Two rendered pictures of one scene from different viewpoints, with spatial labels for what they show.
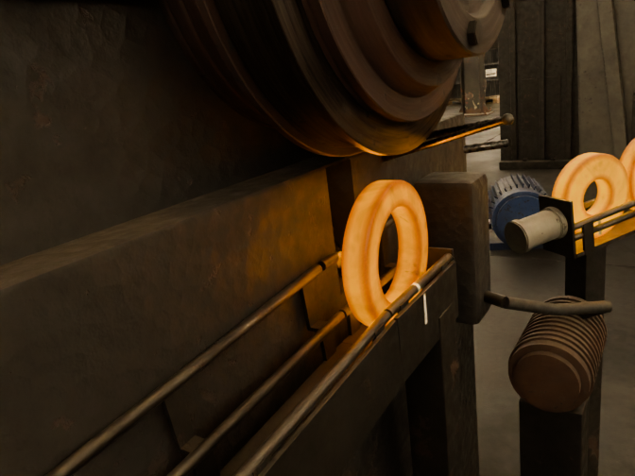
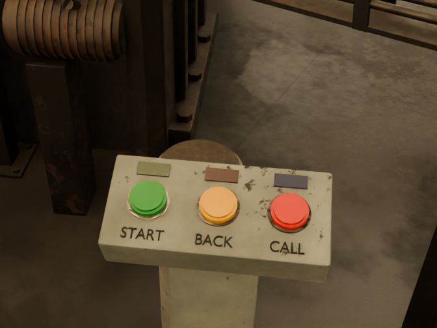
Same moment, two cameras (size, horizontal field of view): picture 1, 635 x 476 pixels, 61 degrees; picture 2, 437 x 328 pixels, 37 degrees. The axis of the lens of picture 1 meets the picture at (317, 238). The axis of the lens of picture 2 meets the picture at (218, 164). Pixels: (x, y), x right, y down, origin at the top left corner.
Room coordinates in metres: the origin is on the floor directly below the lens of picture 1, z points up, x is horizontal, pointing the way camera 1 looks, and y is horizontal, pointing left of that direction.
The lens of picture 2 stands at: (0.50, -1.51, 1.08)
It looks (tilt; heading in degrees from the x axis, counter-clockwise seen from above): 40 degrees down; 59
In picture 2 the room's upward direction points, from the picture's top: 2 degrees clockwise
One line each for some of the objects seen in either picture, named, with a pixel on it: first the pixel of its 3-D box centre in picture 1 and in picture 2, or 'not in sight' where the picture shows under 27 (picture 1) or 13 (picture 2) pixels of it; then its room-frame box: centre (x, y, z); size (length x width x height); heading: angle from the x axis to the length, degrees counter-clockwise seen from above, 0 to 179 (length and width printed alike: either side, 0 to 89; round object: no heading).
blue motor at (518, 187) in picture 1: (517, 209); not in sight; (2.70, -1.06, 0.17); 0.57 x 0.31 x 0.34; 164
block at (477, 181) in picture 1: (451, 246); not in sight; (0.83, -0.22, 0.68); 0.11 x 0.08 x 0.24; 54
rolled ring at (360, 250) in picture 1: (388, 254); not in sight; (0.63, -0.09, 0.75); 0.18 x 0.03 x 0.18; 145
